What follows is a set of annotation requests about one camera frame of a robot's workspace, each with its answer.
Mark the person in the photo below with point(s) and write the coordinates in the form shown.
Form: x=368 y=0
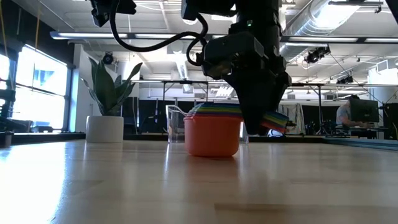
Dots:
x=343 y=115

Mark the long ceiling light strip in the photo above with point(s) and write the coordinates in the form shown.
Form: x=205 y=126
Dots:
x=93 y=35
x=335 y=40

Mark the orange measuring cup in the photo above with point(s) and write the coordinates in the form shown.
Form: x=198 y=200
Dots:
x=211 y=137

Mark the white ceiling duct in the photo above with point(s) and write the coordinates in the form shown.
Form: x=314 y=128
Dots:
x=178 y=62

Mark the blue table mat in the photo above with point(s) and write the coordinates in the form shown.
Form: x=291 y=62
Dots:
x=367 y=143

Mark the black metal table frame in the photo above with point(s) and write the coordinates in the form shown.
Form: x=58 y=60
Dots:
x=186 y=81

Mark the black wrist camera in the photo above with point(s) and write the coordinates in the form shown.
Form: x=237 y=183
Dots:
x=233 y=53

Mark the large window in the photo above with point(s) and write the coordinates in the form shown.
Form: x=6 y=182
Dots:
x=40 y=93

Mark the black equipment stand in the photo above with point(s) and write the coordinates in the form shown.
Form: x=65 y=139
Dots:
x=7 y=105

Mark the red measuring cup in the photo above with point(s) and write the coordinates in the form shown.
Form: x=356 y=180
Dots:
x=214 y=115

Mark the black and white ball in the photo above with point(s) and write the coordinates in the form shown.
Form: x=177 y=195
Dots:
x=275 y=133

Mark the small dark cup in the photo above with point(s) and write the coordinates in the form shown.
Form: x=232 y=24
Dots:
x=6 y=140

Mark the black computer monitor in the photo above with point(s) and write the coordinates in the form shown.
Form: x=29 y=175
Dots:
x=363 y=110

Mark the black ceiling camera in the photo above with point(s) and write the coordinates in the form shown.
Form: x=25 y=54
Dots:
x=108 y=58

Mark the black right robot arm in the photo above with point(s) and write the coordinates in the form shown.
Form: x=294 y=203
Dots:
x=258 y=12

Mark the white plant pot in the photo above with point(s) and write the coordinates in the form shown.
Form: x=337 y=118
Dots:
x=104 y=129

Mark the black ceiling track lights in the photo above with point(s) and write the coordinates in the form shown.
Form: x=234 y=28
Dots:
x=317 y=55

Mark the green snake plant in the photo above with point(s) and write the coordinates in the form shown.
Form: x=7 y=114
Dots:
x=105 y=90

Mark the silver ventilation duct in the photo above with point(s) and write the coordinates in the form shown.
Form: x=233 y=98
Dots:
x=311 y=21

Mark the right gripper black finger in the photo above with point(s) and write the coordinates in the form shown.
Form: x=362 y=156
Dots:
x=255 y=99
x=281 y=85

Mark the clear plastic measuring cup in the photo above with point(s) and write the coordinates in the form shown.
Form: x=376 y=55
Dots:
x=175 y=127

